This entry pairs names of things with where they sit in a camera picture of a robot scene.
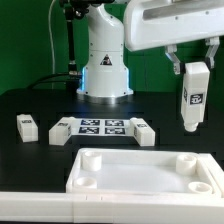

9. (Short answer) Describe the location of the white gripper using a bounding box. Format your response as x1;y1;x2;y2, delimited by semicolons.
124;0;224;75

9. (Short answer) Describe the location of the white desk top tray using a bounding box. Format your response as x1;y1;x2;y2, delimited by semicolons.
66;148;214;196

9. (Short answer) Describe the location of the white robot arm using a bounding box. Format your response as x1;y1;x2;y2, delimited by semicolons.
77;0;224;104

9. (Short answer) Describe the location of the white right fence bar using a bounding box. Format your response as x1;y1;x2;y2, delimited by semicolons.
197;154;224;198

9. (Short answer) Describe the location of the white fence bar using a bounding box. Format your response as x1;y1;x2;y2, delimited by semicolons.
197;154;224;198
0;192;224;224

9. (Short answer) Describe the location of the fiducial marker sheet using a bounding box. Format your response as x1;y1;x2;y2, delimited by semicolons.
72;118;132;136

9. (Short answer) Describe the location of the white front fence bar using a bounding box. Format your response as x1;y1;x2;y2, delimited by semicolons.
0;192;224;224

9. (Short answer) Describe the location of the black camera stand pole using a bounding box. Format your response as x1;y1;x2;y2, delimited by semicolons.
59;0;90;76

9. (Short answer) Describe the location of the white cable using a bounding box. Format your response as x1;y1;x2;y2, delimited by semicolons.
48;0;58;90

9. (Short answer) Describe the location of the black cable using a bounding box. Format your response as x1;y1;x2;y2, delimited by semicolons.
26;73;81;90

